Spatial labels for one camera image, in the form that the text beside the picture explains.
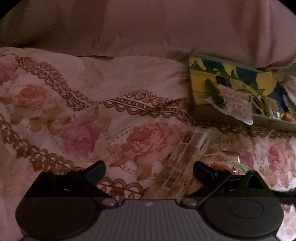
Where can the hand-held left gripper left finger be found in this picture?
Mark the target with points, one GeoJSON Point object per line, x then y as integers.
{"type": "Point", "coordinates": [96, 172]}

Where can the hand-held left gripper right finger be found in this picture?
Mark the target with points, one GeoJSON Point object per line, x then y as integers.
{"type": "Point", "coordinates": [203, 172]}

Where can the orange candy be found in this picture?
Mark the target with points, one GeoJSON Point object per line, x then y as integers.
{"type": "Point", "coordinates": [222, 165]}

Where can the clear cracker packet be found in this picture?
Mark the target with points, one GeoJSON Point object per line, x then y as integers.
{"type": "Point", "coordinates": [185, 157]}

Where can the grey box with colourful lining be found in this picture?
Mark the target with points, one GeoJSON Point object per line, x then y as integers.
{"type": "Point", "coordinates": [231, 117]}

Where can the white snack packet green label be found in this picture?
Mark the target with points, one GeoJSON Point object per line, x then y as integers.
{"type": "Point", "coordinates": [238, 104]}

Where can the green stick snack packet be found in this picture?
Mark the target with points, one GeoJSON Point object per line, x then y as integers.
{"type": "Point", "coordinates": [215, 93]}

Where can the floral bedsheet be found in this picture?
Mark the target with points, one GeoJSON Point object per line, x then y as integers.
{"type": "Point", "coordinates": [92, 115]}

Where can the large pink pillow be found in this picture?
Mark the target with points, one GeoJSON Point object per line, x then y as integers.
{"type": "Point", "coordinates": [138, 25]}

